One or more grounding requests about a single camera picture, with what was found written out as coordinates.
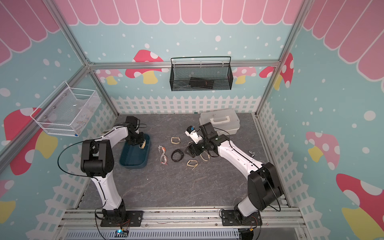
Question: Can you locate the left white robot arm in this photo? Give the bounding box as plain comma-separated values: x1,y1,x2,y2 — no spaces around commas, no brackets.
81,116,150,225

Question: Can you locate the black item in basket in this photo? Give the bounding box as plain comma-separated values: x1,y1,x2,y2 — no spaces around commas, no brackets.
189,78,215,89

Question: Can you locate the teal plastic tray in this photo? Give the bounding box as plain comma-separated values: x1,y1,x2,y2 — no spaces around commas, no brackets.
119,134,151,169

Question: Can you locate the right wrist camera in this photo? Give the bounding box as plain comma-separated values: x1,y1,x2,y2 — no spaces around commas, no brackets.
185,126,203,144

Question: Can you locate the translucent white storage box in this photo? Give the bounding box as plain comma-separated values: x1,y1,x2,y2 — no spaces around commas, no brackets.
199,109,240,136

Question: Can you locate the white wire wall basket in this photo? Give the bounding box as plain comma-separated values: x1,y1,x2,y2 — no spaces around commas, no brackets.
30,82,101,137

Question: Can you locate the black watch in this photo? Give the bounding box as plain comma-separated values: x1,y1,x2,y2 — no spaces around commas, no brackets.
171,149,185,163

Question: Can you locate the beige watch box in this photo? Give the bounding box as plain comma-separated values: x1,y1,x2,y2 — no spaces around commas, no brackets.
139,140,146,149

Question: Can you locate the grey cable duct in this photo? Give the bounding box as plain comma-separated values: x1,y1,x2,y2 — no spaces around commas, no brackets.
63,229,240,240

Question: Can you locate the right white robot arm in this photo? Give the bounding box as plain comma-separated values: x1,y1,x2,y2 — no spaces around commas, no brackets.
185,123,284,219

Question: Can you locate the green circuit board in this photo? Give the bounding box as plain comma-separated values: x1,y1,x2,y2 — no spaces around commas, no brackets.
114,229,129,238

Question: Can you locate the black wire wall basket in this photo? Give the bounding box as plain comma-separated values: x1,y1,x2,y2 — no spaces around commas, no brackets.
170,56,234,92

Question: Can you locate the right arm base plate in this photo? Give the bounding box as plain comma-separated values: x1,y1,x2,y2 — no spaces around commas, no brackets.
219,209,263,227

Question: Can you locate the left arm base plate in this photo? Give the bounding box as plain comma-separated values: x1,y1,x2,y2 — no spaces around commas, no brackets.
100,210,144,227

